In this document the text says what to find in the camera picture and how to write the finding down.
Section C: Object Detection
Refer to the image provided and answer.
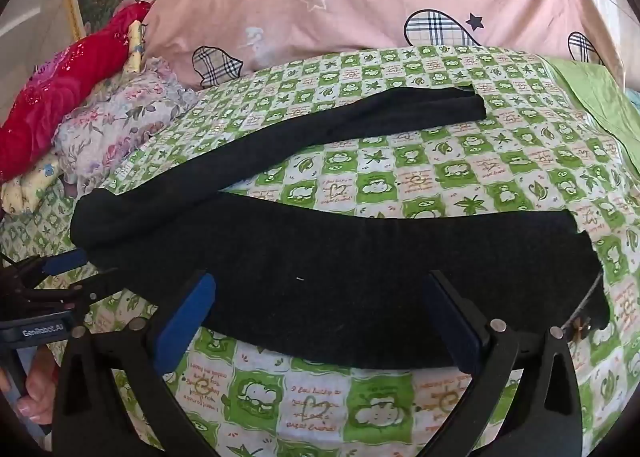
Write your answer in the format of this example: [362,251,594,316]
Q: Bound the pale yellow printed cloth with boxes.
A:
[0,157,68,218]
[124,20,148,77]

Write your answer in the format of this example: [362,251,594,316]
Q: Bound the plain green sheet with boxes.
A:
[552,57,640,148]

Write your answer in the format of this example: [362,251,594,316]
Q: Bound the person's left hand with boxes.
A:
[0,344,62,417]

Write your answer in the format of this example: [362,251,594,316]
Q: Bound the floral pillow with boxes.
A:
[52,57,201,188]

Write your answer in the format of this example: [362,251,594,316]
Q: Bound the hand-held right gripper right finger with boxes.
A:
[422,269,583,457]

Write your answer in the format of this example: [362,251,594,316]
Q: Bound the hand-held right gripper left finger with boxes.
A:
[52,272,221,457]

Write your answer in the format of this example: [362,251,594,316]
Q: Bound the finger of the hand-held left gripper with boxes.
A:
[15,248,90,284]
[62,267,121,306]

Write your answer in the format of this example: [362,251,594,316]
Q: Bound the red sequined cloth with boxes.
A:
[0,2,151,183]

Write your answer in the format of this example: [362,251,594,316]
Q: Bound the black pants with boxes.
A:
[70,84,611,370]

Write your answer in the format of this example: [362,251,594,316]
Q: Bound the green checked bed sheet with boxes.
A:
[0,44,640,457]

